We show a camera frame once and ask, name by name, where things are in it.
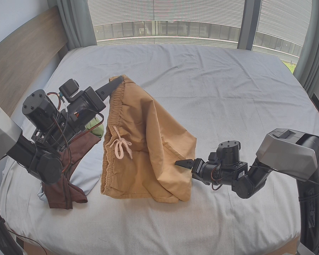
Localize brown garment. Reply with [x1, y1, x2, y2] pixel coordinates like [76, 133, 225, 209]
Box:
[41, 133, 101, 210]

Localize green garment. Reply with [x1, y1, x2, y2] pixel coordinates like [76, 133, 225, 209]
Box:
[85, 117, 105, 137]

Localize window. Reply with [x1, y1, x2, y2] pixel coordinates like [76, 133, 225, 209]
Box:
[84, 0, 313, 63]

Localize bed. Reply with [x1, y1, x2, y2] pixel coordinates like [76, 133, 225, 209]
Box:
[0, 5, 319, 255]

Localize pale blue garment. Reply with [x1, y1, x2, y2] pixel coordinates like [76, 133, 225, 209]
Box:
[37, 142, 104, 202]

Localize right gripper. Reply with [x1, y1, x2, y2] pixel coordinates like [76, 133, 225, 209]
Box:
[191, 157, 221, 183]

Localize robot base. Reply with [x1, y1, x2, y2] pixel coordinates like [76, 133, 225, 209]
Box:
[296, 242, 310, 255]

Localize tan drawstring shorts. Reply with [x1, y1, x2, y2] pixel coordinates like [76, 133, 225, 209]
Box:
[100, 75, 197, 202]

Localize black cable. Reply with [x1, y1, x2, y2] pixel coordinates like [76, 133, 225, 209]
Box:
[5, 226, 47, 249]

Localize grey-green curtain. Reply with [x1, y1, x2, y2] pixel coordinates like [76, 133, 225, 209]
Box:
[44, 0, 97, 50]
[292, 0, 319, 96]

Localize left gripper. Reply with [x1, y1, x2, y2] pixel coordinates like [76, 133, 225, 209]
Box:
[61, 86, 107, 132]

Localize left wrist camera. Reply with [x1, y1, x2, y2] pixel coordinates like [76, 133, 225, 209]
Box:
[59, 79, 83, 103]

